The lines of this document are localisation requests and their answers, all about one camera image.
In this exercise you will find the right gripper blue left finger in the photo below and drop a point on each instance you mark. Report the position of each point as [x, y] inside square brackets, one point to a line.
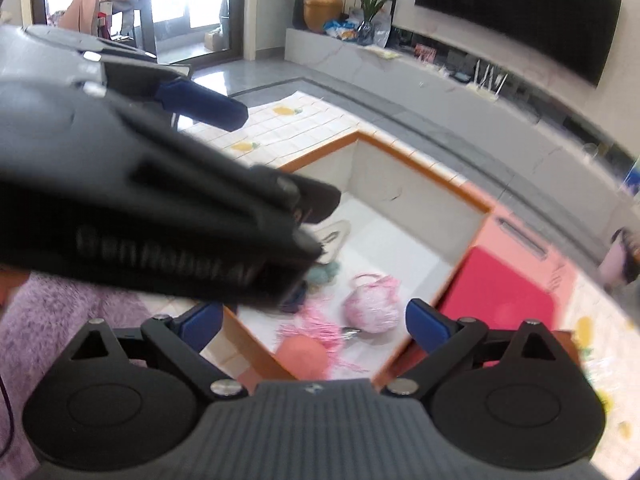
[174, 346]

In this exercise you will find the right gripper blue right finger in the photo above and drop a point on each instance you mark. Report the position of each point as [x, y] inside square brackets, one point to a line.
[446, 342]

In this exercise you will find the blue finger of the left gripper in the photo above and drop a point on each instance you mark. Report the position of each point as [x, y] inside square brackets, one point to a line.
[308, 200]
[185, 97]

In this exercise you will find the orange round soft ball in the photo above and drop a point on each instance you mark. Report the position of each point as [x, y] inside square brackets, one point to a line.
[303, 357]

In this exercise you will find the pink knitted pouch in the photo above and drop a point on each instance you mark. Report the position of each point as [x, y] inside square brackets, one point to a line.
[373, 305]

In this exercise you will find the orange white storage box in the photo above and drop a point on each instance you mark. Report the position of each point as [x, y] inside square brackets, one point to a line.
[406, 218]

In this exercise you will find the red lidded clear box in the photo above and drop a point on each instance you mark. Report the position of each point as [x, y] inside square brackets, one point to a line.
[488, 289]

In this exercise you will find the golden round vase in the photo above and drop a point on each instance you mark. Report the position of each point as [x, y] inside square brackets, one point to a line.
[318, 12]

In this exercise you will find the white wifi router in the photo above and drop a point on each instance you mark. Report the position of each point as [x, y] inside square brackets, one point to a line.
[488, 80]

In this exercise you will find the green potted plant in vase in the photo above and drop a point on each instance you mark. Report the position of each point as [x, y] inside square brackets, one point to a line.
[372, 2]

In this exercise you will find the white marble tv bench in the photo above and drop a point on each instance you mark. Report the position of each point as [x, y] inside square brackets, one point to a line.
[536, 152]

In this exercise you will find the black wall television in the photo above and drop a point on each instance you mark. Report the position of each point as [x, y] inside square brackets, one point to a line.
[576, 33]

